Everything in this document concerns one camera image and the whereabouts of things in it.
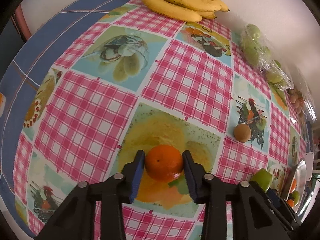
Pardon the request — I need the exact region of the yellow banana bunch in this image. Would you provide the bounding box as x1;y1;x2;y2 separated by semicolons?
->
142;0;229;22

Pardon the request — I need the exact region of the brown kiwi far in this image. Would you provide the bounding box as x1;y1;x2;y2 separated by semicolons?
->
233;124;251;142

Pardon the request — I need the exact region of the pink checkered fruit tablecloth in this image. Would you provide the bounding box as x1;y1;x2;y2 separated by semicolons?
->
1;0;310;238

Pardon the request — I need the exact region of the silver metal plate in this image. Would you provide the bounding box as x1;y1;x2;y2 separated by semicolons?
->
281;158;306;213

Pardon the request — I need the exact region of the orange tangerine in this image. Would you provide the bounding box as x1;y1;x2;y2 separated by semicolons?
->
290;178;297;193
286;199;295;208
144;145;183;183

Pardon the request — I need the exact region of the white rectangular device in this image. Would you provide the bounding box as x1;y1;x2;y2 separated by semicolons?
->
304;152;314;181

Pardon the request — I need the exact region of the clear tray of green apples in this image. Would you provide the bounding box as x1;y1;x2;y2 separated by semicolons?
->
240;24;294;90

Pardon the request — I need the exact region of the green mango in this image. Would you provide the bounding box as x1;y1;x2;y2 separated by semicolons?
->
291;190;300;206
251;168;273;192

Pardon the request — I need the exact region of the clear box of longans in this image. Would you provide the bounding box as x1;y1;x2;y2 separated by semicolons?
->
287;81;317;123

